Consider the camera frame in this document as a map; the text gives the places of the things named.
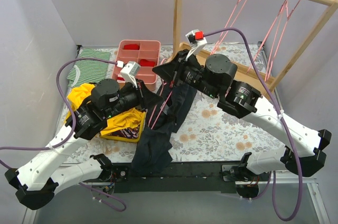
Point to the pink compartment organizer tray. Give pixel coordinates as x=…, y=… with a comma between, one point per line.
x=150, y=50

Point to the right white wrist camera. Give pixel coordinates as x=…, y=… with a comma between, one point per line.
x=197, y=41

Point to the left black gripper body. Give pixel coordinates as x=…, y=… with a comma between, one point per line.
x=142, y=95

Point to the floral table mat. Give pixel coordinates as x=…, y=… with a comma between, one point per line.
x=207, y=134

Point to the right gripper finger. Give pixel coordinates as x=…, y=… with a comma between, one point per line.
x=169, y=72
x=188, y=60

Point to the wooden clothes rack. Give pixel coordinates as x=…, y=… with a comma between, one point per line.
x=318, y=62

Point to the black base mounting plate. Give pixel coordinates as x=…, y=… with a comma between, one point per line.
x=218, y=176

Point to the red sock middle compartment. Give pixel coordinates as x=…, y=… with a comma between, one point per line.
x=147, y=63

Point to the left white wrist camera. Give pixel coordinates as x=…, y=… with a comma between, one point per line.
x=129, y=72

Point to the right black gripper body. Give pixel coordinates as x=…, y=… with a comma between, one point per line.
x=177, y=67

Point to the green striped shirt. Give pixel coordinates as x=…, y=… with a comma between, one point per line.
x=88, y=71

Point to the yellow garment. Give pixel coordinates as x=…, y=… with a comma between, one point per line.
x=78, y=94

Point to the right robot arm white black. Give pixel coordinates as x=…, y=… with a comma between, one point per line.
x=302, y=153

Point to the patterned dark garment in tray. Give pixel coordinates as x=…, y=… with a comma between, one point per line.
x=128, y=133

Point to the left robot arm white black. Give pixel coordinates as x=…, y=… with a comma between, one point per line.
x=40, y=179

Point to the yellow plastic tray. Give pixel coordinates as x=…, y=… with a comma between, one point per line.
x=125, y=127

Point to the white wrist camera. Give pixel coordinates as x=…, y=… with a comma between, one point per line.
x=129, y=72
x=197, y=41

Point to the red sock upper compartment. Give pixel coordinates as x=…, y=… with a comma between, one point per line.
x=131, y=47

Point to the dark navy shorts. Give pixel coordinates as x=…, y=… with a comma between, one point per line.
x=152, y=151

